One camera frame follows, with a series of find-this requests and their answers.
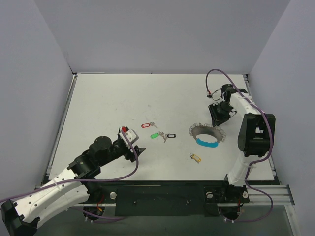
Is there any green tag key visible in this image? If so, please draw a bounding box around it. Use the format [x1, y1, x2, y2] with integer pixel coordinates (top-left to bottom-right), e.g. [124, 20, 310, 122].
[150, 131, 164, 139]

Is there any aluminium rail frame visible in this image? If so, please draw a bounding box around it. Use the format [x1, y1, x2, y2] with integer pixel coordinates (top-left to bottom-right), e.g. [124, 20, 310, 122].
[21, 73, 296, 236]

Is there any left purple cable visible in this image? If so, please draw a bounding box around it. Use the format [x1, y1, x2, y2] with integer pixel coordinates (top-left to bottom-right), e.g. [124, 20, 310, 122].
[0, 127, 140, 224]

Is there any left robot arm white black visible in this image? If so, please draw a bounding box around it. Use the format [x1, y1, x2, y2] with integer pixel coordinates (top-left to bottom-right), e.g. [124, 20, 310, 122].
[1, 134, 145, 236]

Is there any yellow tag key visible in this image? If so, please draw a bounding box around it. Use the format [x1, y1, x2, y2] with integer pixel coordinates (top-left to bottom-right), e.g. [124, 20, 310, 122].
[190, 153, 201, 163]

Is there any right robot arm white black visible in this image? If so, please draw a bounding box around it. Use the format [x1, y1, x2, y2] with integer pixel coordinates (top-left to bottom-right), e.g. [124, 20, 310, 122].
[209, 84, 276, 201]

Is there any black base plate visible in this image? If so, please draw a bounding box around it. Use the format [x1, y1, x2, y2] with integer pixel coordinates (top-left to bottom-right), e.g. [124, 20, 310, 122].
[71, 180, 251, 218]

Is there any purple cable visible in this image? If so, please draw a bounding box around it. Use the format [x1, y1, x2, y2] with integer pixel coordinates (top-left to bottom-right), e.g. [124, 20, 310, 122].
[0, 127, 140, 224]
[205, 68, 274, 223]

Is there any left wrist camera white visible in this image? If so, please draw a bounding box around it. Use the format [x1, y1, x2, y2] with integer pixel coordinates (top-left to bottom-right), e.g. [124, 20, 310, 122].
[118, 126, 139, 149]

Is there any red tag key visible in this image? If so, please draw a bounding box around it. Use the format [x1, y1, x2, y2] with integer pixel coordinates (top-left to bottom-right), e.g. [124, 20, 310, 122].
[141, 121, 158, 128]

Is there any black tag key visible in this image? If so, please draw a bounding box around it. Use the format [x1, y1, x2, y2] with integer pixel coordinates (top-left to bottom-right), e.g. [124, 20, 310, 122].
[163, 133, 177, 142]

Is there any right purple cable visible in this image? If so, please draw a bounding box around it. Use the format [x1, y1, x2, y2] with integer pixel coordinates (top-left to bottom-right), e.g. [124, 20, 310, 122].
[205, 68, 274, 223]

